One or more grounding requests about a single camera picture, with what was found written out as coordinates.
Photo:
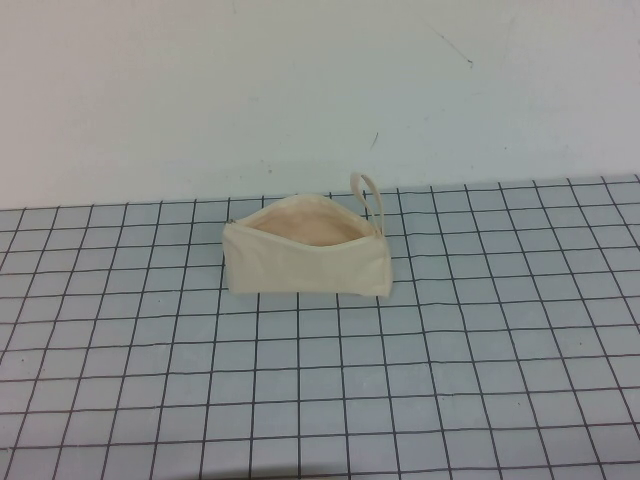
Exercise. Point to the cream fabric pencil case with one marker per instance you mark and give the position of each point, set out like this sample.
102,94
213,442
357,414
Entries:
300,270

